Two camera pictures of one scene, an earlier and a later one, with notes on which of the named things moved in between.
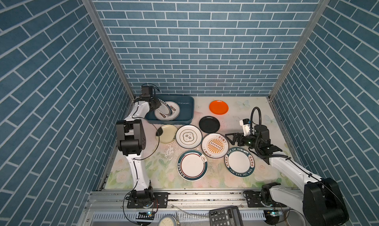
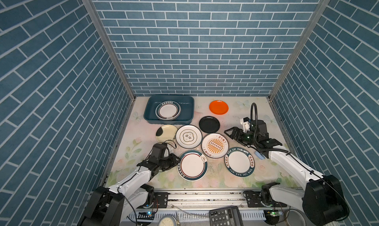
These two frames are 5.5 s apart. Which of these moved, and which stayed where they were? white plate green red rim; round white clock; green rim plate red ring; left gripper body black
Moved: left gripper body black
Stayed: green rim plate red ring; round white clock; white plate green red rim
